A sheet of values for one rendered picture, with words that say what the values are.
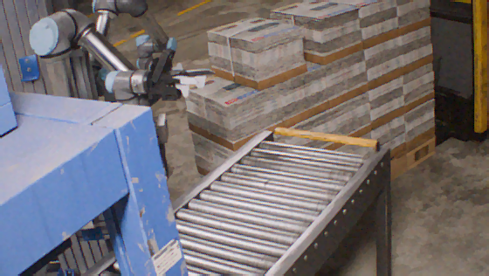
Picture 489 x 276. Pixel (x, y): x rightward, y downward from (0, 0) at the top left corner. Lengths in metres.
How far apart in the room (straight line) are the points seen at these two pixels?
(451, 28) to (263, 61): 1.66
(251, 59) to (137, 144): 2.02
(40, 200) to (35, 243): 0.05
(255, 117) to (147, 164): 2.03
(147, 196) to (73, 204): 0.14
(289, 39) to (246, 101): 0.35
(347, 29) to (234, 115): 0.77
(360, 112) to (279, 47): 0.67
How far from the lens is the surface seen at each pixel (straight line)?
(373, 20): 3.36
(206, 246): 1.95
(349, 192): 2.11
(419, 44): 3.70
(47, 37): 2.16
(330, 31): 3.15
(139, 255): 0.98
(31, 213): 0.79
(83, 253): 2.92
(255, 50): 2.85
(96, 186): 0.86
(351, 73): 3.31
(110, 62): 2.25
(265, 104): 2.95
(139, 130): 0.90
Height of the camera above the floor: 1.87
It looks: 25 degrees down
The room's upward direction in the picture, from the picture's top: 9 degrees counter-clockwise
